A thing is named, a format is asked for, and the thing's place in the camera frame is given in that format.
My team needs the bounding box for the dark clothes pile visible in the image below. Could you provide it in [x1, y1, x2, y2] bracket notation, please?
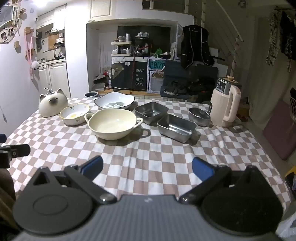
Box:
[165, 80, 208, 95]

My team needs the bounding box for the square steel container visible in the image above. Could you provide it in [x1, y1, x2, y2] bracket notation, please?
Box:
[134, 101, 169, 125]

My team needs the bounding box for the white box with teal label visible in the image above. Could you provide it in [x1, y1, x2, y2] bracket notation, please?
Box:
[147, 57, 165, 94]

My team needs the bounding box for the black jacket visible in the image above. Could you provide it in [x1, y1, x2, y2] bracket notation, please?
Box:
[180, 25, 214, 69]

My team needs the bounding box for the dark chair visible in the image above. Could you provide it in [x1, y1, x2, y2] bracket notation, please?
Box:
[160, 60, 219, 102]

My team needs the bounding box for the white shelf rack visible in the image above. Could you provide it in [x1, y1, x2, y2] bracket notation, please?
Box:
[111, 41, 133, 57]

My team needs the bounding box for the cream electric kettle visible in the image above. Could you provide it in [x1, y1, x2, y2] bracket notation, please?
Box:
[210, 76, 241, 128]

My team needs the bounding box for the wooden wall shelf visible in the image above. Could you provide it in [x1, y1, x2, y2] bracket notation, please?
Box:
[0, 0, 26, 44]

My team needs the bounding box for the black letter board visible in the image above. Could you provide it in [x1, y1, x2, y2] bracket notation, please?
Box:
[112, 61, 148, 91]

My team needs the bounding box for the low wooden-topped bench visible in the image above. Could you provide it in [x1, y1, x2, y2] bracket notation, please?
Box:
[91, 89, 162, 99]

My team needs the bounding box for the white cat-shaped ceramic jar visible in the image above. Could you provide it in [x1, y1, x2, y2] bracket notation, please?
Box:
[38, 88, 69, 117]

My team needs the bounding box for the round steel bowl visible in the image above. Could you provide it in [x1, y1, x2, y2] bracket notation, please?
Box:
[188, 107, 211, 127]

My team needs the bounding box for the white kitchen cabinet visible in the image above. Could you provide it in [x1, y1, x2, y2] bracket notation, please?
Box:
[37, 61, 71, 98]

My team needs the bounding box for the lemon print yellow-rimmed bowl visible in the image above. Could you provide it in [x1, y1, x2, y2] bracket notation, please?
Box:
[60, 103, 90, 126]

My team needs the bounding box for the white dark-rimmed bowl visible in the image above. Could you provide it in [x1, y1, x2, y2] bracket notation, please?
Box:
[94, 92, 135, 110]

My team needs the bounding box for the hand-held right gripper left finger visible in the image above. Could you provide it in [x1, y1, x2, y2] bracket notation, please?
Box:
[26, 155, 117, 205]

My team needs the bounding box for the white plastic bag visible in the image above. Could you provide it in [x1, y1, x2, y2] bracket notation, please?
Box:
[276, 218, 296, 241]

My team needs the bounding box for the purple cushion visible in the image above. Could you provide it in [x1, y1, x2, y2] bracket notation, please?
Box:
[262, 100, 296, 160]

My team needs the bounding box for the pink ribbon with white pompom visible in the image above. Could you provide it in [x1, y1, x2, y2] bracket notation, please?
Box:
[24, 32, 40, 80]

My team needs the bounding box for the rectangular steel container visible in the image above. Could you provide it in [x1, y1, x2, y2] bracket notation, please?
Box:
[157, 114, 197, 143]

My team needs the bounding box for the black white patterned curtain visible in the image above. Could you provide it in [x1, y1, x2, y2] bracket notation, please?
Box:
[265, 9, 296, 73]

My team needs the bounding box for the red thin pole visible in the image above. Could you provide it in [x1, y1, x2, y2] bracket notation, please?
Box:
[130, 56, 136, 93]

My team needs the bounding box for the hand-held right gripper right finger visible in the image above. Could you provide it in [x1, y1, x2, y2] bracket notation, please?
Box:
[179, 157, 264, 205]

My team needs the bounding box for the cream two-handled bowl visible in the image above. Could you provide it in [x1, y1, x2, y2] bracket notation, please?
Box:
[84, 108, 144, 140]

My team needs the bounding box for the brown white checkered tablecloth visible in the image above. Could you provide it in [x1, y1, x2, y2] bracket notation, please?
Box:
[5, 96, 292, 209]

